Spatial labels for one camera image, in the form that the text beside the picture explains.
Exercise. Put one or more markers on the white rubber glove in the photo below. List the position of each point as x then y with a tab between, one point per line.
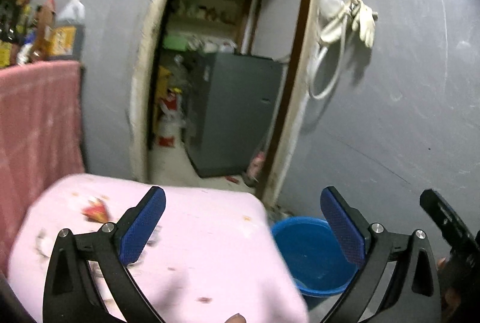
364	22

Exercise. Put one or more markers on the large oil jug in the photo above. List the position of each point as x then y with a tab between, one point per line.
67	37

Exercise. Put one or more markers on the pink striped table cloth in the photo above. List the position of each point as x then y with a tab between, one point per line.
212	254

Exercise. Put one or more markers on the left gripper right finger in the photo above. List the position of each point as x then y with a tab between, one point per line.
412	294

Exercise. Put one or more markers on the grey cabinet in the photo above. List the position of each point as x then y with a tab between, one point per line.
229	110

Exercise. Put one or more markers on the green box on shelf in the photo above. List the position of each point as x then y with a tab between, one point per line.
175	42

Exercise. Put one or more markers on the right hand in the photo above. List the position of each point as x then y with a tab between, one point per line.
450	300

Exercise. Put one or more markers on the orange trash scrap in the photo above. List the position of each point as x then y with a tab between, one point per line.
96	211

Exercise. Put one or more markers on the brown sauce bottle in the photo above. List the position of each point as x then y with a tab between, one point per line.
40	47

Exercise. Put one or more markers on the red checkered cloth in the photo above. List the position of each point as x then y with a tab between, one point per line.
40	137

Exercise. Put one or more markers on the blue plastic bucket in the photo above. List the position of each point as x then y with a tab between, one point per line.
313	256

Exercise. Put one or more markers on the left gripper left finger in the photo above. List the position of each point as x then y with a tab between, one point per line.
70	292

